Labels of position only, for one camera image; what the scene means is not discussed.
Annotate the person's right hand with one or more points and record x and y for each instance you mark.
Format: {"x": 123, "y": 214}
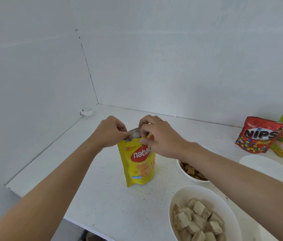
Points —
{"x": 169, "y": 143}

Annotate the pile of brown pillow snacks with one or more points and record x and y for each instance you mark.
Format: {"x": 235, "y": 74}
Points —
{"x": 191, "y": 170}

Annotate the pile of beige wafer cubes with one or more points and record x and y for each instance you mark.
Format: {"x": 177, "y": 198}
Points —
{"x": 196, "y": 220}

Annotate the person's left forearm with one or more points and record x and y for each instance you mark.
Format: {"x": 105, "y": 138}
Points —
{"x": 41, "y": 198}

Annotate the red Nips candy bag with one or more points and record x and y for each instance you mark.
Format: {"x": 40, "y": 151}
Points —
{"x": 257, "y": 138}

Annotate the yellow snack bag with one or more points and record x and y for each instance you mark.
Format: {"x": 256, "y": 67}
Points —
{"x": 141, "y": 170}

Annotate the person's right forearm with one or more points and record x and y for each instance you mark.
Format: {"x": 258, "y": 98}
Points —
{"x": 252, "y": 190}

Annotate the person's left hand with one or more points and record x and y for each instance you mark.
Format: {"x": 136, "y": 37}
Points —
{"x": 108, "y": 135}

